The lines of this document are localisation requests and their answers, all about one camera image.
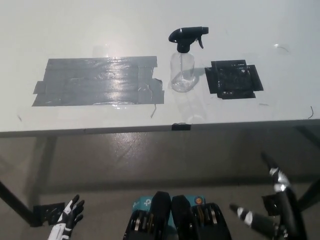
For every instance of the teal printed box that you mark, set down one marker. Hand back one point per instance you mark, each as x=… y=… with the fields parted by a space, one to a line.
x=143 y=202

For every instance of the grey duct tape patch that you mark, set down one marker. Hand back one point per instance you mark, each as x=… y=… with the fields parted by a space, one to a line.
x=100 y=82

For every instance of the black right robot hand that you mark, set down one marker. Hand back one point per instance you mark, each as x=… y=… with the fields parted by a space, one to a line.
x=285 y=197

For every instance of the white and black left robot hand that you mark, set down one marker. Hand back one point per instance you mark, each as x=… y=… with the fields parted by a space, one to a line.
x=67 y=217

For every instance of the black spray trigger lid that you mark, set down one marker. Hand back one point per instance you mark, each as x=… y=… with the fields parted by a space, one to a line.
x=185 y=32

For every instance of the clear plastic bottle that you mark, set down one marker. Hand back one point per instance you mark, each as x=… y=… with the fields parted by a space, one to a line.
x=182 y=75

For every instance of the thin dark thread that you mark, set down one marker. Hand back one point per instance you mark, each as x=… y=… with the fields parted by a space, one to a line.
x=312 y=112

